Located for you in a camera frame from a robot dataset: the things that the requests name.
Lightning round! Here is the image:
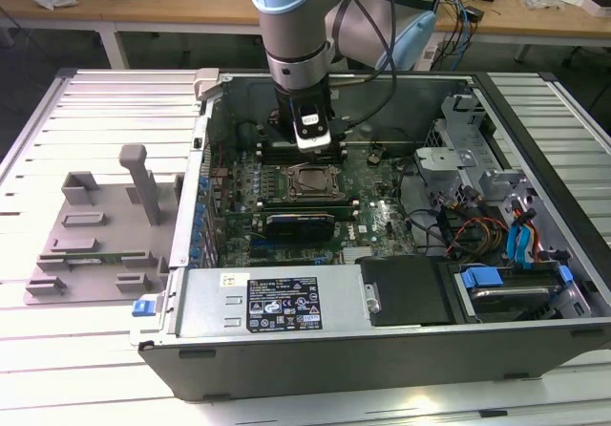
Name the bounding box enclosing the black open PC case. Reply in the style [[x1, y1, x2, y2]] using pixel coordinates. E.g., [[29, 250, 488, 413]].
[[128, 67, 611, 403]]

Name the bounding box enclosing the black disk in blue carrier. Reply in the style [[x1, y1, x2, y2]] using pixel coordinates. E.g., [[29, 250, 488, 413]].
[[455, 263, 574, 325]]

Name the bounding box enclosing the black graphics card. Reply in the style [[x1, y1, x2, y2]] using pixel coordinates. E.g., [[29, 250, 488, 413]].
[[223, 210, 336, 245]]

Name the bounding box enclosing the wooden desk white frame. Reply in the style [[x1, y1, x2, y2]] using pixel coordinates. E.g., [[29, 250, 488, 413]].
[[0, 0, 611, 72]]

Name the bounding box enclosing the blue card retainer strip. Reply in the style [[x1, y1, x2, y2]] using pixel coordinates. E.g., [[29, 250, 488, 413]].
[[188, 175, 214, 267]]

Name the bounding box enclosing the silver metal drive cage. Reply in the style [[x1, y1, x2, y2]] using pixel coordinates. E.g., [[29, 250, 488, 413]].
[[412, 84, 538, 217]]

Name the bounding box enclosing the grey parts rack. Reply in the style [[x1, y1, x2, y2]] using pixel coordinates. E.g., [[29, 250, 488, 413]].
[[23, 143, 185, 306]]

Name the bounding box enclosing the light grey case latch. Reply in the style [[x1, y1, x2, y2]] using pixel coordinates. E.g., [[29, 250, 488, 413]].
[[194, 66, 224, 103]]

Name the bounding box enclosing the silver power supply unit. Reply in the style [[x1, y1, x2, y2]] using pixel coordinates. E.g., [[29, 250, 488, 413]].
[[174, 266, 374, 340]]

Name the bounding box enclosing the green RAM stick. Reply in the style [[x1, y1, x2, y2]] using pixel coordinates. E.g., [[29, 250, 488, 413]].
[[40, 251, 147, 261]]

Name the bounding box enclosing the blue flat data wire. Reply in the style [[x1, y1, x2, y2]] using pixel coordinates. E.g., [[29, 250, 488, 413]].
[[522, 222, 541, 268], [505, 224, 526, 269]]

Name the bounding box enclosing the black plastic shroud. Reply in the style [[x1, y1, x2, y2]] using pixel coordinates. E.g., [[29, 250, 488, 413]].
[[357, 255, 453, 328]]

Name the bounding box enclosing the blue case latch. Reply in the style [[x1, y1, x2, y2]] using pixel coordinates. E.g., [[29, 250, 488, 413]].
[[131, 298, 158, 318]]

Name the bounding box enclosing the white labelled box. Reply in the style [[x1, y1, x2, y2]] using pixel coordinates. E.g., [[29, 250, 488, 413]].
[[418, 43, 445, 72]]

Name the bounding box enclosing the silver metal latch handle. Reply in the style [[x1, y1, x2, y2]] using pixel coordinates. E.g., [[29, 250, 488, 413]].
[[362, 282, 384, 313]]

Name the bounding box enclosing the black power supply label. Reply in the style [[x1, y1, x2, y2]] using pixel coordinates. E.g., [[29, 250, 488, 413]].
[[245, 275, 326, 334]]

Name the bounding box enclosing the CPU socket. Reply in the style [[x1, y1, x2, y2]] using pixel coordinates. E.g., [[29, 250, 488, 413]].
[[284, 161, 344, 203]]

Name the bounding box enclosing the black cylindrical component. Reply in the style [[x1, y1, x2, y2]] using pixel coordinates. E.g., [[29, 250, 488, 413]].
[[236, 119, 262, 149]]

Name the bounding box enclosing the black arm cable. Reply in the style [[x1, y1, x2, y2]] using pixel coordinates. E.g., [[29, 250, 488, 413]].
[[328, 0, 401, 129]]

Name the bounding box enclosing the green motherboard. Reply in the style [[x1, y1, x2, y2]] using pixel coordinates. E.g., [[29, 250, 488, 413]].
[[204, 141, 416, 270]]

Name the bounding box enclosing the orange yellow red wire bundle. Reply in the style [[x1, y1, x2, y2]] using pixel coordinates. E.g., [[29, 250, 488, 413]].
[[441, 201, 511, 260]]

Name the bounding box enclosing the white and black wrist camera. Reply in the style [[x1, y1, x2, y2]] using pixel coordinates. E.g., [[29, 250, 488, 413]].
[[289, 98, 334, 153]]

